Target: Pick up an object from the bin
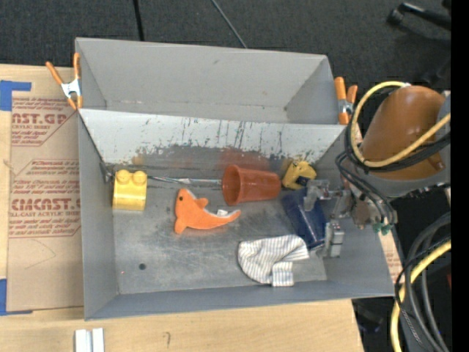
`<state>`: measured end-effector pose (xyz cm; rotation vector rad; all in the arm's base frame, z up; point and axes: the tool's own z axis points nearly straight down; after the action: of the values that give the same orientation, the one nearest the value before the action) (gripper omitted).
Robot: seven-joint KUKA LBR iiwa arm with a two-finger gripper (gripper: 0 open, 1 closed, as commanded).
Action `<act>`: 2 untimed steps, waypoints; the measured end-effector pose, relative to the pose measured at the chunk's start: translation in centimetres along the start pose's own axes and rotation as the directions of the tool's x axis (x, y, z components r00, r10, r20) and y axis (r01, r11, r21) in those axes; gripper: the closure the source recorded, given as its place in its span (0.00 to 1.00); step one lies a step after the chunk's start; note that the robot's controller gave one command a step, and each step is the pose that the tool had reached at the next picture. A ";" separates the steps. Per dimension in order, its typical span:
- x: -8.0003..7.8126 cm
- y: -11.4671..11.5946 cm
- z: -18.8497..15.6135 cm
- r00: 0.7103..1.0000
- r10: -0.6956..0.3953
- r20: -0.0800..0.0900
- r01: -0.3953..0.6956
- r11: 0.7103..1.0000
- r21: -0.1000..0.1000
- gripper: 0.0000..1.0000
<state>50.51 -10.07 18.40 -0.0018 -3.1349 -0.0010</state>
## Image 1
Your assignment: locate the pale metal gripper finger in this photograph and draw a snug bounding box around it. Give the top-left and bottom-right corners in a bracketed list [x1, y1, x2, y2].
[321, 221, 346, 259]
[303, 180, 332, 213]

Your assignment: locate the yellow and blue toy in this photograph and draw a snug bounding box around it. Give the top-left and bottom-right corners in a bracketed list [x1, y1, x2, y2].
[281, 160, 318, 191]

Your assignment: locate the dark blue box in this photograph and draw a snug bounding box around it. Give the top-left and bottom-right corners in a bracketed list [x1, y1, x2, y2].
[281, 188, 329, 251]

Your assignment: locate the orange plastic cup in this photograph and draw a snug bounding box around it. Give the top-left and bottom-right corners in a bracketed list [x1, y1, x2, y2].
[221, 164, 283, 207]

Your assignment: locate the white striped cloth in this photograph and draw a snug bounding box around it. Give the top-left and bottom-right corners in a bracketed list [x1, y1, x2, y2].
[237, 234, 311, 288]

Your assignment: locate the orange toy fish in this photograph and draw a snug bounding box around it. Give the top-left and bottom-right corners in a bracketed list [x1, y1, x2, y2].
[173, 188, 243, 235]

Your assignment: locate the thin silver rod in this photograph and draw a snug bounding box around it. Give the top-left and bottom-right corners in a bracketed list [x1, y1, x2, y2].
[100, 162, 223, 187]

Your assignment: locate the grey metal bin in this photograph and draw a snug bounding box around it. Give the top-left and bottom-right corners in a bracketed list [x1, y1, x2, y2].
[74, 37, 396, 321]

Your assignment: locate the yellow toy building block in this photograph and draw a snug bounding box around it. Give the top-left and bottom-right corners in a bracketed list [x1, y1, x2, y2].
[112, 169, 149, 212]

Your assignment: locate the brown cardboard board red print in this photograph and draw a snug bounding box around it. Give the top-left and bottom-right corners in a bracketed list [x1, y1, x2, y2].
[0, 63, 405, 313]

